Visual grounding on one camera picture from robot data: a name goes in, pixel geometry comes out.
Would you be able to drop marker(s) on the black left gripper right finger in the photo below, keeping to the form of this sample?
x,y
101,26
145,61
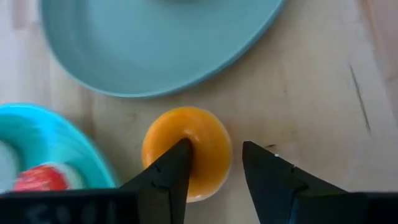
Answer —
x,y
270,186

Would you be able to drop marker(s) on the dull teal plate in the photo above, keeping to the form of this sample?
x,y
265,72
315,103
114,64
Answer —
x,y
149,46

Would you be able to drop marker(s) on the red iced donut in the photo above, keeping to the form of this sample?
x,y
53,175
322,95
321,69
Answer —
x,y
40,180

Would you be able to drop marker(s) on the orange glazed donut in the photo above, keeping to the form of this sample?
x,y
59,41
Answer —
x,y
208,130

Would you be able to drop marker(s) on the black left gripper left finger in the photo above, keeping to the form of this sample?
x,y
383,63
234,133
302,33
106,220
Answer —
x,y
168,186

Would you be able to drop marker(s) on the bright cyan plate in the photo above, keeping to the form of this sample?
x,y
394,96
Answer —
x,y
56,140

